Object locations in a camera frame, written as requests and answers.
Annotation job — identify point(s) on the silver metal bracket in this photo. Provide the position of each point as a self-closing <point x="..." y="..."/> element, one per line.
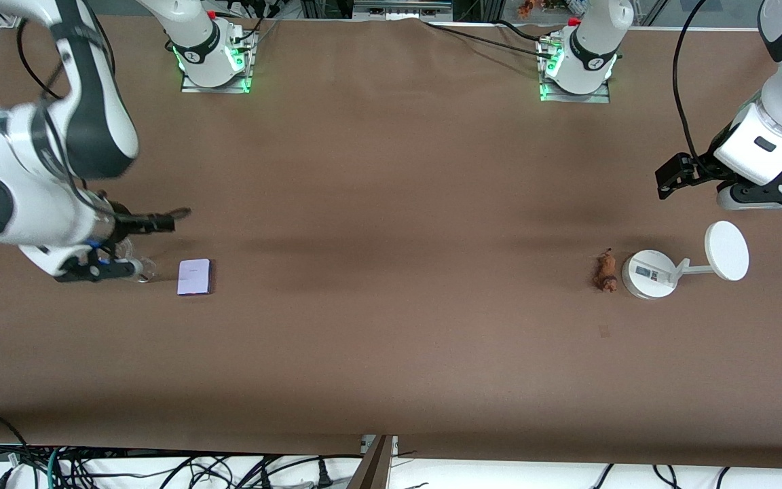
<point x="394" y="445"/>

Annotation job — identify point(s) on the white round stand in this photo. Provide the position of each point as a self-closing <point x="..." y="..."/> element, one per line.
<point x="649" y="275"/>

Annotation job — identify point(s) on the orange background toy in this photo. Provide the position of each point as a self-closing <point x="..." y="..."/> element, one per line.
<point x="525" y="8"/>

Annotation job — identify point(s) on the silver metal rail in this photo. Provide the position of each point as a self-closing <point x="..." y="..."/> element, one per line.
<point x="401" y="8"/>

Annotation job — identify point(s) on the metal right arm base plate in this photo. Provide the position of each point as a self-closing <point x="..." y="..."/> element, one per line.
<point x="241" y="75"/>

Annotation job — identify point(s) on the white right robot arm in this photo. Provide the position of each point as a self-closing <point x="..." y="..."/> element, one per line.
<point x="92" y="129"/>

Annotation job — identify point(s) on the brown slanted post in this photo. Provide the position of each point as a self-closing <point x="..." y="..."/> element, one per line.
<point x="372" y="468"/>

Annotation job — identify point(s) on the clear plastic cup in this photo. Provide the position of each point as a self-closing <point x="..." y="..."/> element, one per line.
<point x="149" y="268"/>

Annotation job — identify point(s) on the brown lion statue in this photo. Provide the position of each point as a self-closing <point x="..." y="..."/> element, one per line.
<point x="606" y="272"/>

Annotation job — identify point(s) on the brown table cover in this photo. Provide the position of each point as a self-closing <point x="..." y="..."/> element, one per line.
<point x="391" y="367"/>

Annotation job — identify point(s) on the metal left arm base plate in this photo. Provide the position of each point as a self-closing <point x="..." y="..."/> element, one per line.
<point x="594" y="97"/>

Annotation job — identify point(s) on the small lavender box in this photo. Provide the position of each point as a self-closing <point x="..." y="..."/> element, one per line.
<point x="194" y="277"/>

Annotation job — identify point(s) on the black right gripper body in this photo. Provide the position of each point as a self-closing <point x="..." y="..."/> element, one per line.
<point x="127" y="222"/>

